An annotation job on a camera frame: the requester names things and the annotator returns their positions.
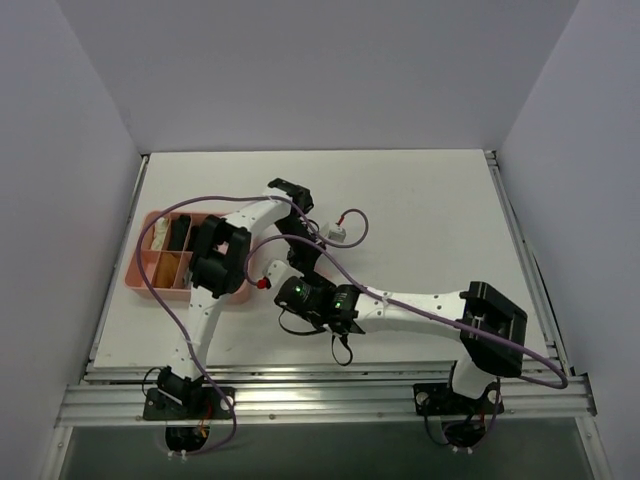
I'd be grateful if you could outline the pink plastic organizer tray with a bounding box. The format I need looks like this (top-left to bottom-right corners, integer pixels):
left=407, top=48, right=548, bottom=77
left=123, top=210, right=254, bottom=305

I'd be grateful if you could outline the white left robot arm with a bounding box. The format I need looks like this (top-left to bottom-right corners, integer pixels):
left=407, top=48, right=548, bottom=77
left=157, top=178, right=329, bottom=419

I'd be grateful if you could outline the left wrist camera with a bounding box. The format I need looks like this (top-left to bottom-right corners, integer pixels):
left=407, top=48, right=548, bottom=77
left=320, top=222, right=347, bottom=244

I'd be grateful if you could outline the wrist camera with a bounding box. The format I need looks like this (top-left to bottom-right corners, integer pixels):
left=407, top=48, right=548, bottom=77
left=320, top=222, right=347, bottom=244
left=256, top=259, right=296, bottom=290

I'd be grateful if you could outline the white rolled cloth in tray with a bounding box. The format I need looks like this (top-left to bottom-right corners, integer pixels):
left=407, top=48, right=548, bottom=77
left=149, top=217, right=170, bottom=251

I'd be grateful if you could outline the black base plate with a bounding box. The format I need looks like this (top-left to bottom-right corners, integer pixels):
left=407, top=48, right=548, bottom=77
left=142, top=387, right=235, bottom=421
left=412, top=382, right=505, bottom=416

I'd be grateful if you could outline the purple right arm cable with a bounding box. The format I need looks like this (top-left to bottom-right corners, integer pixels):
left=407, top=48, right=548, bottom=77
left=243, top=233, right=570, bottom=447

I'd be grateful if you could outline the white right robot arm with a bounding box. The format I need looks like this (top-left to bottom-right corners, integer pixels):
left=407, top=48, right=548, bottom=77
left=274, top=276, right=527, bottom=413

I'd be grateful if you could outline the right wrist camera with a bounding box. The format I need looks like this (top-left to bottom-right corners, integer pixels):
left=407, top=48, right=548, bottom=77
left=256, top=259, right=296, bottom=290

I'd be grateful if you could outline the orange rolled cloth in tray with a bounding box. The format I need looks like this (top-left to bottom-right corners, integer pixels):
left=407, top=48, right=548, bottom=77
left=153, top=251, right=191, bottom=289

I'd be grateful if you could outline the aluminium frame rail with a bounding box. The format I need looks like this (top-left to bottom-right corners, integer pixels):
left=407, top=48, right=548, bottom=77
left=56, top=377, right=596, bottom=427

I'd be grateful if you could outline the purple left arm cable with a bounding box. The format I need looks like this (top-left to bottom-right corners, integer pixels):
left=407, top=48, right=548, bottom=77
left=133, top=194, right=370, bottom=457

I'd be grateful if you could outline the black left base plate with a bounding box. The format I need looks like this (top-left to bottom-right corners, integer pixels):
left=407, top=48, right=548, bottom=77
left=142, top=387, right=235, bottom=421

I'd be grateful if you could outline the black rolled cloth in tray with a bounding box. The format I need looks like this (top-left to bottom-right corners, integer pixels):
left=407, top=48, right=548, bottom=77
left=167, top=214, right=191, bottom=251

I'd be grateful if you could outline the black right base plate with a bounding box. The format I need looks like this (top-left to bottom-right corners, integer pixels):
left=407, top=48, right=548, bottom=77
left=412, top=382, right=505, bottom=416

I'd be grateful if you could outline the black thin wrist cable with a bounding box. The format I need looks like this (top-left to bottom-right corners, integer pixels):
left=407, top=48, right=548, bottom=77
left=277, top=309, right=355, bottom=367

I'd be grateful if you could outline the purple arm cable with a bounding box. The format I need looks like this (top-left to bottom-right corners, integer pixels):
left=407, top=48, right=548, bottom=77
left=243, top=233, right=570, bottom=447
left=133, top=194, right=370, bottom=457

